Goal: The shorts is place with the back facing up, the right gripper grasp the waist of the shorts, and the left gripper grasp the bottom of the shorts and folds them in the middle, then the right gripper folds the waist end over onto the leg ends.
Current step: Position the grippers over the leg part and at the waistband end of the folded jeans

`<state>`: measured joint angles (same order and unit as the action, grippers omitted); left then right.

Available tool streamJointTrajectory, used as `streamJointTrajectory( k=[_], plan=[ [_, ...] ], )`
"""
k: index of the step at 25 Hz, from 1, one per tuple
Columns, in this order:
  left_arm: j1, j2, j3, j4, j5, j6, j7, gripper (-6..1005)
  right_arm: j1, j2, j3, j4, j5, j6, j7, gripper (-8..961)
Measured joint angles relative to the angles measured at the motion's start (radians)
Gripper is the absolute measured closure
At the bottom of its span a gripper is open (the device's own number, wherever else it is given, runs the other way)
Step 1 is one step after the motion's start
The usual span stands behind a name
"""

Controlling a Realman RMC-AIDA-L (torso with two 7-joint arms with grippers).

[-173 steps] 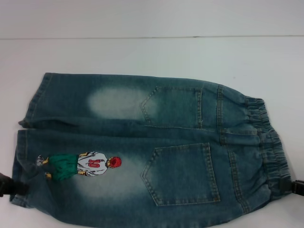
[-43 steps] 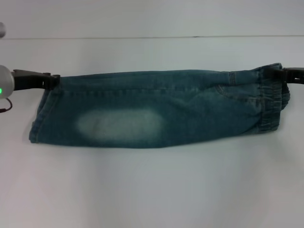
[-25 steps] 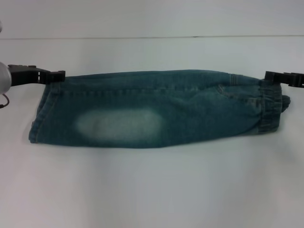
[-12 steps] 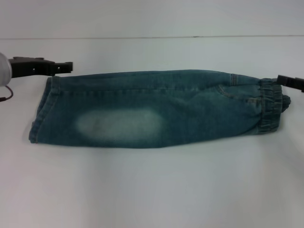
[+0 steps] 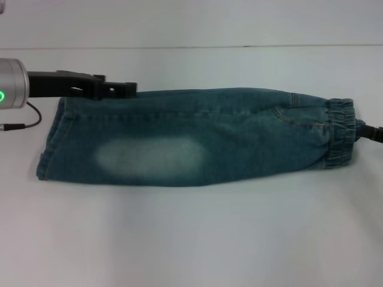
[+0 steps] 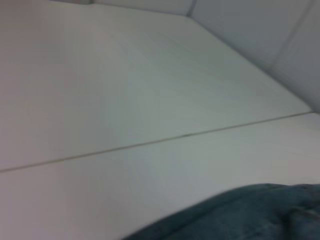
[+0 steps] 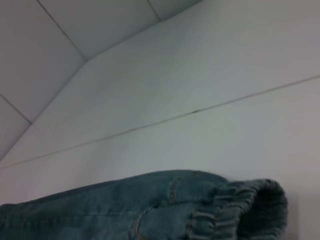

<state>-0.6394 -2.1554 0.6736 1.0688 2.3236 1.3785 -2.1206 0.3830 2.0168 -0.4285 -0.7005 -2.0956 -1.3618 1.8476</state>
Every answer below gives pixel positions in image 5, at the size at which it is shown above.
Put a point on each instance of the blue denim shorts with print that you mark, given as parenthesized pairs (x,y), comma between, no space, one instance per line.
(209,134)

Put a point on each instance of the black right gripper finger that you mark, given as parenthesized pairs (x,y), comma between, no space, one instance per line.
(372,133)

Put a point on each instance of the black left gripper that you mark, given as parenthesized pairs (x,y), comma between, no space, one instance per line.
(60,83)

